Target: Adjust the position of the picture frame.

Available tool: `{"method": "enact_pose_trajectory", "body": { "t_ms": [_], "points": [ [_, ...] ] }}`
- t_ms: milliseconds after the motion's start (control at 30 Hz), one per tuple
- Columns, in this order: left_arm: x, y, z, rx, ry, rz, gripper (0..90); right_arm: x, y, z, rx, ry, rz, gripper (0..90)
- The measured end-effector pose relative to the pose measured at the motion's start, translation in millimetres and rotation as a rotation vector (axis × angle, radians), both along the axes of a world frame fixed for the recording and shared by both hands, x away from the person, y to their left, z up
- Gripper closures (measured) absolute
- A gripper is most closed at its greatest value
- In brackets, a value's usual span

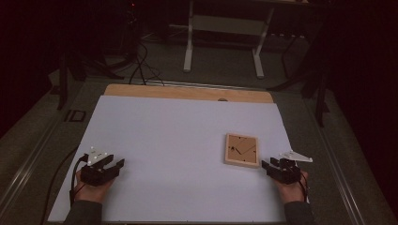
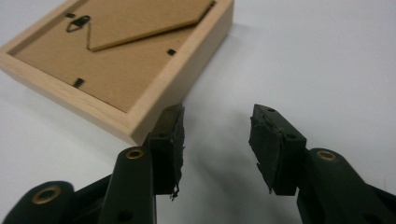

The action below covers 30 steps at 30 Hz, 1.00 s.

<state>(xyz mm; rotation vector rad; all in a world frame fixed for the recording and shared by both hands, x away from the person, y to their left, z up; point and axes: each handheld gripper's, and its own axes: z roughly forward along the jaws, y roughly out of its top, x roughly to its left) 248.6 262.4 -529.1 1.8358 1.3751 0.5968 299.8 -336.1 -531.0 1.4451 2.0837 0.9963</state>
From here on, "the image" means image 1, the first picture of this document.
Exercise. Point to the black metal stand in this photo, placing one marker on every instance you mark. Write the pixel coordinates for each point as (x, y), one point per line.
(63, 81)
(319, 100)

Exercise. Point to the person's left hand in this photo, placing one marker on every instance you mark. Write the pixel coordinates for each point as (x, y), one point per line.
(90, 193)

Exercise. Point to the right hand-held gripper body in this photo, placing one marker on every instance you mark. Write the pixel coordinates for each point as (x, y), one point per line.
(286, 172)

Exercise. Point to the person's right hand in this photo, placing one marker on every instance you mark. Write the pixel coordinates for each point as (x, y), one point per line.
(292, 192)

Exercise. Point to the white metal table frame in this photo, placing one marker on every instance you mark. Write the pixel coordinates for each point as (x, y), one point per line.
(187, 56)

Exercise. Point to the square wooden clock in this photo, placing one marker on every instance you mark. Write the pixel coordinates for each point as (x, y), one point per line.
(241, 150)

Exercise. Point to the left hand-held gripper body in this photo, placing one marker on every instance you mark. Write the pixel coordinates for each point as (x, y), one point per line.
(94, 156)

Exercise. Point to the white table sheet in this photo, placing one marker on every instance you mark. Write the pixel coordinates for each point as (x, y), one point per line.
(175, 125)

